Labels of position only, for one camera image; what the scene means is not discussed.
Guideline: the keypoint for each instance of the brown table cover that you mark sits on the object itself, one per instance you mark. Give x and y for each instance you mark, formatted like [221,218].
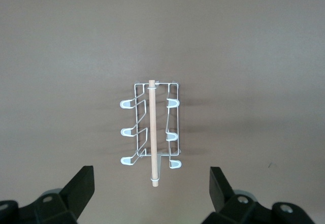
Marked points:
[76,56]

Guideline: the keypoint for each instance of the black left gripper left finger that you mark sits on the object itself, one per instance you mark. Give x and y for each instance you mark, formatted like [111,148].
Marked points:
[63,203]

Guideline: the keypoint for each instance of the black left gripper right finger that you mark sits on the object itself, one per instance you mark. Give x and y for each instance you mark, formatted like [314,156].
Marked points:
[236,206]

